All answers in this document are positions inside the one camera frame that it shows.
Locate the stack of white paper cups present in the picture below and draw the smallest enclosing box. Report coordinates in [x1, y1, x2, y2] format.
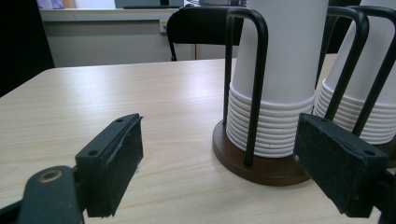
[312, 0, 396, 146]
[225, 0, 330, 159]

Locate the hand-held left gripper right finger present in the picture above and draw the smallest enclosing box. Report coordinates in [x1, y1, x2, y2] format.
[293, 112, 390, 218]

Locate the grey flat device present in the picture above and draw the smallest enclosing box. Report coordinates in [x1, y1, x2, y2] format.
[114, 0, 185, 9]

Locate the black folding chair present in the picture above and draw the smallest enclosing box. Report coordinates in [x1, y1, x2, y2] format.
[165, 6, 247, 63]

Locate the black curtain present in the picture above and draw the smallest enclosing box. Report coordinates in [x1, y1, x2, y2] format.
[0, 0, 56, 98]

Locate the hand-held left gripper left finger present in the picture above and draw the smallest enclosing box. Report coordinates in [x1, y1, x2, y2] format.
[75, 113, 144, 218]

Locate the black wire wooden cup holder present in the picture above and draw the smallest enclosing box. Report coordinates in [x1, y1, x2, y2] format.
[212, 6, 396, 188]

